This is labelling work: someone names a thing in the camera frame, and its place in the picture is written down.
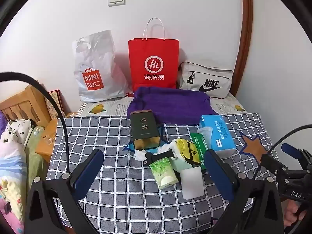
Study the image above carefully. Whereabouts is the person's right hand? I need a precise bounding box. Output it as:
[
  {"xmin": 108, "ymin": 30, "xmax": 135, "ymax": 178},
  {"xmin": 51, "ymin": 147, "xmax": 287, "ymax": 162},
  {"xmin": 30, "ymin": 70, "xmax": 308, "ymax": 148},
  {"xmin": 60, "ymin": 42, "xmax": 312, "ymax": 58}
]
[{"xmin": 284, "ymin": 198, "xmax": 309, "ymax": 229}]

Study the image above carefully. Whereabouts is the grey checkered cloth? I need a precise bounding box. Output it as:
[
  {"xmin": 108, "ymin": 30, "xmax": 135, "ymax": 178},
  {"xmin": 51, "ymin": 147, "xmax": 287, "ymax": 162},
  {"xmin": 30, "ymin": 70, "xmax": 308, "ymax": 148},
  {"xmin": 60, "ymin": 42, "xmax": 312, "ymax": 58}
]
[{"xmin": 46, "ymin": 113, "xmax": 279, "ymax": 234}]

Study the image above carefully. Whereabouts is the white plastic shopping bag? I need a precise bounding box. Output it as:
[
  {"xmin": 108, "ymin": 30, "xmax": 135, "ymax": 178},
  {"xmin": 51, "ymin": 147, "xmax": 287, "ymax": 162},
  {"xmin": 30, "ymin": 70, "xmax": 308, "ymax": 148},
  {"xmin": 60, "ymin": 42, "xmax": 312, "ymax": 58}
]
[{"xmin": 72, "ymin": 30, "xmax": 132, "ymax": 103}]

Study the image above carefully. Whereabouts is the red paper bag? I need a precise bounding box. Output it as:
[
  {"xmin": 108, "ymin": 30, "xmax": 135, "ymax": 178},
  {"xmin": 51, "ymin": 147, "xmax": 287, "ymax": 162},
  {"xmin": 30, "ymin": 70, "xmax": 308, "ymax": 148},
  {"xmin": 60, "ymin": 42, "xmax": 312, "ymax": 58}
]
[{"xmin": 128, "ymin": 18, "xmax": 180, "ymax": 92}]

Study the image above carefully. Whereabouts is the white foam block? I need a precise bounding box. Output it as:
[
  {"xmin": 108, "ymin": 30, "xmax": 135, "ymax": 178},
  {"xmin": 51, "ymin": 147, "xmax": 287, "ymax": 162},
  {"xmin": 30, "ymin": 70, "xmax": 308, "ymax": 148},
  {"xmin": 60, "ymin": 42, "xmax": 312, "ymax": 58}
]
[{"xmin": 182, "ymin": 167, "xmax": 206, "ymax": 199}]

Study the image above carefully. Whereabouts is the white fabric pouch bag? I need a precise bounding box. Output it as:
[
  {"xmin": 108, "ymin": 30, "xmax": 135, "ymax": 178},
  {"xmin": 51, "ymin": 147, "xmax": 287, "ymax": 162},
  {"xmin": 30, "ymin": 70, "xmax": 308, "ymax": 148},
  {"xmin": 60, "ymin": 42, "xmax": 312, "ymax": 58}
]
[{"xmin": 177, "ymin": 62, "xmax": 234, "ymax": 98}]

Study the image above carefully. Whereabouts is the clear glass item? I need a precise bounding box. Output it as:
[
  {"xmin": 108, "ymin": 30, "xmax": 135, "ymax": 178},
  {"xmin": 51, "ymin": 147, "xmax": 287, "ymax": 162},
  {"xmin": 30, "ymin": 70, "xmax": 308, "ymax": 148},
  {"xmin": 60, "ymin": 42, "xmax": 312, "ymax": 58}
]
[{"xmin": 41, "ymin": 134, "xmax": 55, "ymax": 145}]

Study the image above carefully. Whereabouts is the picture frame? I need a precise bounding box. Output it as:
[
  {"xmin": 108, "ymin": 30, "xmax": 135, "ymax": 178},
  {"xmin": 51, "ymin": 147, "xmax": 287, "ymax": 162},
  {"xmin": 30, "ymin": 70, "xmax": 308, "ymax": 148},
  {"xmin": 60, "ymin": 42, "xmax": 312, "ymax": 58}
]
[{"xmin": 44, "ymin": 89, "xmax": 66, "ymax": 120}]

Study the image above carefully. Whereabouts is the purple towel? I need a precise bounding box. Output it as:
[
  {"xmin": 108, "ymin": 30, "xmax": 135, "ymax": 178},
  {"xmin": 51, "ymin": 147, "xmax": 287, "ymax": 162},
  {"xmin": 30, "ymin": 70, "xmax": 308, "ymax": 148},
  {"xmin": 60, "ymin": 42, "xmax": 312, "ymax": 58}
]
[{"xmin": 127, "ymin": 86, "xmax": 218, "ymax": 125}]

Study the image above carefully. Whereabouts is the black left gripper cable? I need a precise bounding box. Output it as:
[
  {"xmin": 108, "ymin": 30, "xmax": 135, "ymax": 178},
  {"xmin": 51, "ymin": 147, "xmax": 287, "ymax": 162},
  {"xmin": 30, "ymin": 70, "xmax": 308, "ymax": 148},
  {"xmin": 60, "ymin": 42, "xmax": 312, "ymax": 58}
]
[{"xmin": 0, "ymin": 72, "xmax": 72, "ymax": 178}]

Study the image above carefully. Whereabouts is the colourful printed blanket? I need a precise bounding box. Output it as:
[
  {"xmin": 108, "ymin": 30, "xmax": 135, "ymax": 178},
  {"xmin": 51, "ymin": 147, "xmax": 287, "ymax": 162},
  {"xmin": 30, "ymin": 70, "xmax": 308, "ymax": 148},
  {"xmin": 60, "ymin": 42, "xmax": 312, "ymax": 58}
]
[{"xmin": 0, "ymin": 136, "xmax": 49, "ymax": 234}]

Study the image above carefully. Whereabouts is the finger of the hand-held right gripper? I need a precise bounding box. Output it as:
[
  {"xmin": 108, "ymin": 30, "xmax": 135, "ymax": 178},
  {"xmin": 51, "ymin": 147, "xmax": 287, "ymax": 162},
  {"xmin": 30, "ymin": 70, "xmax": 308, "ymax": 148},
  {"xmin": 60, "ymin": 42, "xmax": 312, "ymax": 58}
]
[
  {"xmin": 281, "ymin": 143, "xmax": 312, "ymax": 167},
  {"xmin": 261, "ymin": 154, "xmax": 288, "ymax": 176}
]

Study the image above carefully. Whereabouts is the green wet wipes packet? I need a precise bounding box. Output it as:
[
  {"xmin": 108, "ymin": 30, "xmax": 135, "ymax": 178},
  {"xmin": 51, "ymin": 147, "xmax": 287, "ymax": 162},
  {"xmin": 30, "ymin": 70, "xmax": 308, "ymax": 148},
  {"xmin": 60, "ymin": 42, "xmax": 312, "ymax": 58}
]
[{"xmin": 190, "ymin": 132, "xmax": 210, "ymax": 171}]

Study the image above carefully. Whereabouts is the black plastic tool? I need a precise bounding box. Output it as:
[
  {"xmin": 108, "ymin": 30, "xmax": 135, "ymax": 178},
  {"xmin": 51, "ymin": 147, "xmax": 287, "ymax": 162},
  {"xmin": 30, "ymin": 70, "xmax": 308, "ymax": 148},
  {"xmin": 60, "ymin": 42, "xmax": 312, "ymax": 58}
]
[{"xmin": 143, "ymin": 151, "xmax": 177, "ymax": 168}]

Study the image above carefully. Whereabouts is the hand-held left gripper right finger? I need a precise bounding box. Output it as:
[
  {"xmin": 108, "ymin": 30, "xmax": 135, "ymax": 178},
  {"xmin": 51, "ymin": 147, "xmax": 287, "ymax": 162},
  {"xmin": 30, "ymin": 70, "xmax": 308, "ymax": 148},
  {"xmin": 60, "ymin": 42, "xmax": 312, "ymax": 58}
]
[{"xmin": 203, "ymin": 149, "xmax": 284, "ymax": 234}]

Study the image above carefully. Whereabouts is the blue tissue box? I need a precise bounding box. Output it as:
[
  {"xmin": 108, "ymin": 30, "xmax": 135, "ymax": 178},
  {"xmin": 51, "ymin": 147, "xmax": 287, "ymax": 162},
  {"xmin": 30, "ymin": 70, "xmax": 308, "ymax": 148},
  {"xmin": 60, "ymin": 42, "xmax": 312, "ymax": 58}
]
[{"xmin": 199, "ymin": 114, "xmax": 237, "ymax": 157}]

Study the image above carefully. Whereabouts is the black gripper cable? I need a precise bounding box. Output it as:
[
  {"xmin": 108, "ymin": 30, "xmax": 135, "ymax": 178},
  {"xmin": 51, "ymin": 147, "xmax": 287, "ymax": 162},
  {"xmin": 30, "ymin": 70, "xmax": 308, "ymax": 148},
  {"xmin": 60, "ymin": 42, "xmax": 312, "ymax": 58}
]
[
  {"xmin": 257, "ymin": 125, "xmax": 312, "ymax": 178},
  {"xmin": 0, "ymin": 72, "xmax": 72, "ymax": 178}
]

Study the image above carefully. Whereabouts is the yellow pouch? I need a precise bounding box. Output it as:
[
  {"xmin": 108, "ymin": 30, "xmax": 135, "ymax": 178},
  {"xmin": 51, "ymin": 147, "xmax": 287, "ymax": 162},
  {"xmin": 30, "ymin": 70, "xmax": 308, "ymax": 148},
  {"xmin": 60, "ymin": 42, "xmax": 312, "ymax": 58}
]
[{"xmin": 174, "ymin": 138, "xmax": 203, "ymax": 166}]

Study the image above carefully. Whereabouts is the light green tissue packet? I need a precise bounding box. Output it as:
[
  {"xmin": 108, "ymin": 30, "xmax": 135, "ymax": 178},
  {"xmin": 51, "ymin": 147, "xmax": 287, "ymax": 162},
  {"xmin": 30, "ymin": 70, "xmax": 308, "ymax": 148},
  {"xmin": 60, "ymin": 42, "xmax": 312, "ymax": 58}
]
[{"xmin": 149, "ymin": 160, "xmax": 179, "ymax": 189}]

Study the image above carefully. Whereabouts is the wooden nightstand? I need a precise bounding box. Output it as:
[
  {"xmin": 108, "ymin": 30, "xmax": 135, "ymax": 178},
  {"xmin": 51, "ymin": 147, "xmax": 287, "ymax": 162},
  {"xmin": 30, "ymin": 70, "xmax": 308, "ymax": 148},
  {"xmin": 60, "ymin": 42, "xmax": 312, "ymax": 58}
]
[{"xmin": 35, "ymin": 112, "xmax": 77, "ymax": 164}]

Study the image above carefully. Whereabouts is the white spotted cloth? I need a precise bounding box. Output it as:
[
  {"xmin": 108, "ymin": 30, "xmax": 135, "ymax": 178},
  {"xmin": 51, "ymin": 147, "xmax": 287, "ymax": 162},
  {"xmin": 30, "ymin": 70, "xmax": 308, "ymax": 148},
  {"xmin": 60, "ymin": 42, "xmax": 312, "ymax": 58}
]
[{"xmin": 5, "ymin": 119, "xmax": 37, "ymax": 149}]

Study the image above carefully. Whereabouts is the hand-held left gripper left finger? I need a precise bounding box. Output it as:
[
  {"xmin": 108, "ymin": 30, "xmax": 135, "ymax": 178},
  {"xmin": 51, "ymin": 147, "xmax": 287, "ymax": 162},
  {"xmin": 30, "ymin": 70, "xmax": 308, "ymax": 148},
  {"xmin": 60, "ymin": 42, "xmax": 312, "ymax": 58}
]
[{"xmin": 24, "ymin": 148, "xmax": 105, "ymax": 234}]

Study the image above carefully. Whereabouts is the dark green box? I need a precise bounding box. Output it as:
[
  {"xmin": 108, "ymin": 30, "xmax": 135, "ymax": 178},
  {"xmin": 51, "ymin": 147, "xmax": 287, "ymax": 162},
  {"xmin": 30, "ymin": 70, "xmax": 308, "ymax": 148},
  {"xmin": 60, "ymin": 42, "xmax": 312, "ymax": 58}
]
[{"xmin": 130, "ymin": 110, "xmax": 161, "ymax": 150}]

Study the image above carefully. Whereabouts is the bird printed sheet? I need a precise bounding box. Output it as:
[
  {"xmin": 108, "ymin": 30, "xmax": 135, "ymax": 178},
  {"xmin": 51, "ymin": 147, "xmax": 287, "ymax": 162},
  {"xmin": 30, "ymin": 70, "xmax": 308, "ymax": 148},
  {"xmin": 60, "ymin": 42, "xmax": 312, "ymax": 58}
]
[{"xmin": 77, "ymin": 95, "xmax": 248, "ymax": 117}]

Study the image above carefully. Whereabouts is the wooden headboard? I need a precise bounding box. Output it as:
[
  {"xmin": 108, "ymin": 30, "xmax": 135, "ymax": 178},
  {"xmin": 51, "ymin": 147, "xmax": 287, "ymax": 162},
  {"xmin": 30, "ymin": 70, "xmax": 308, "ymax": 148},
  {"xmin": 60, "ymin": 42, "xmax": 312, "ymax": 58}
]
[{"xmin": 0, "ymin": 84, "xmax": 51, "ymax": 122}]

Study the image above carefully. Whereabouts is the pale green cloth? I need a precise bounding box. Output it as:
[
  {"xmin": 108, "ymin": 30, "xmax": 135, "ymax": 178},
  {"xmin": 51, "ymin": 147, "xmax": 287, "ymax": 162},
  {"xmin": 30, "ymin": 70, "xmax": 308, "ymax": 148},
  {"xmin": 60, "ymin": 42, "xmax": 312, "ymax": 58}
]
[{"xmin": 171, "ymin": 160, "xmax": 193, "ymax": 176}]

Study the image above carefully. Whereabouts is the brown star patch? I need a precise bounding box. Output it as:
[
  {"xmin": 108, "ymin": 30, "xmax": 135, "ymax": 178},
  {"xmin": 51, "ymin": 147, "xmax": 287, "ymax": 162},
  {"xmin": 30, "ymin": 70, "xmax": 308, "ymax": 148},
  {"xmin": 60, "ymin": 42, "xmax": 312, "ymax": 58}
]
[{"xmin": 239, "ymin": 131, "xmax": 269, "ymax": 161}]

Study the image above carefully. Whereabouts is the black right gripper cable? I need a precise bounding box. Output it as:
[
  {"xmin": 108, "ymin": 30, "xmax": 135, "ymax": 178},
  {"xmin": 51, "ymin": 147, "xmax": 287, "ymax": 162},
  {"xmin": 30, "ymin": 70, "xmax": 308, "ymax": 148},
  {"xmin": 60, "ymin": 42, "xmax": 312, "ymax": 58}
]
[{"xmin": 257, "ymin": 125, "xmax": 312, "ymax": 178}]

